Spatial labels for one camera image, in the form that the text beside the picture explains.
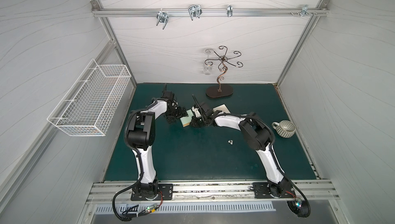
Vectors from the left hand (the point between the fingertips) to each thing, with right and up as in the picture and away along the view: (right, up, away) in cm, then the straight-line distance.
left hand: (183, 117), depth 98 cm
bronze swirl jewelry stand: (+26, +18, +16) cm, 36 cm away
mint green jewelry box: (+2, -2, -1) cm, 3 cm away
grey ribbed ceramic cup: (+64, -7, -3) cm, 65 cm away
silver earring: (+29, -14, -8) cm, 33 cm away
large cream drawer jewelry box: (+27, +5, +4) cm, 28 cm away
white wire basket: (-39, +9, -30) cm, 50 cm away
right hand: (+4, -4, -1) cm, 5 cm away
